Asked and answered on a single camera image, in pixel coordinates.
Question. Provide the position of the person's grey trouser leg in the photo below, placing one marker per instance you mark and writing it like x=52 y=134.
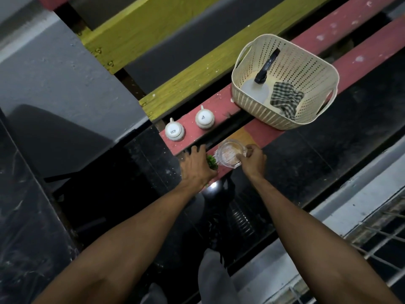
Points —
x=155 y=296
x=216 y=278

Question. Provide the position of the person's right hand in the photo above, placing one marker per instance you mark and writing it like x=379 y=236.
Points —
x=254 y=164

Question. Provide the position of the green scrub sponge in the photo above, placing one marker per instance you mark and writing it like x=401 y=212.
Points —
x=212 y=162

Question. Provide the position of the cream perforated plastic basket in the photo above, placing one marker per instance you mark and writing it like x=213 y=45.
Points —
x=303 y=69

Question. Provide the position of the person's left thumb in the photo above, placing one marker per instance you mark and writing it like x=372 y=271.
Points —
x=212 y=175

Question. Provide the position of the clear glass cup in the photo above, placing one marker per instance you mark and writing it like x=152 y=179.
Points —
x=229 y=154

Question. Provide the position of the red wooden plank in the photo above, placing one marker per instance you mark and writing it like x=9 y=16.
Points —
x=218 y=107

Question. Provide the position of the black white checked cloth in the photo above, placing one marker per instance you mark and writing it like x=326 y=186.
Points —
x=286 y=98

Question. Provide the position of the person's right fingers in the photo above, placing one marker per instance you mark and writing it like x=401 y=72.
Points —
x=248 y=153

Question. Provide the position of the red plank with orange patch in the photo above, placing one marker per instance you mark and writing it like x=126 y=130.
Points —
x=364 y=60

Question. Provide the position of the person's right forearm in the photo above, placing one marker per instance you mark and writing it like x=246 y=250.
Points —
x=316 y=250

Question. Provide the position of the narrow yellow wooden plank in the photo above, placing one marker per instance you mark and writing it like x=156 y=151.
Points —
x=221 y=60

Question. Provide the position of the person's left hand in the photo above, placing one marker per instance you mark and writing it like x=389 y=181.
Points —
x=194 y=169

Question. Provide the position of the wide yellow wooden plank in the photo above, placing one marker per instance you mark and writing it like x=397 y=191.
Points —
x=139 y=28

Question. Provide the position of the white ceramic cup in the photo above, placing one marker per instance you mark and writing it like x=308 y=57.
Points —
x=205 y=118
x=174 y=130

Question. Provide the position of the person's left forearm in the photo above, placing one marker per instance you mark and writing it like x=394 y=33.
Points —
x=126 y=250

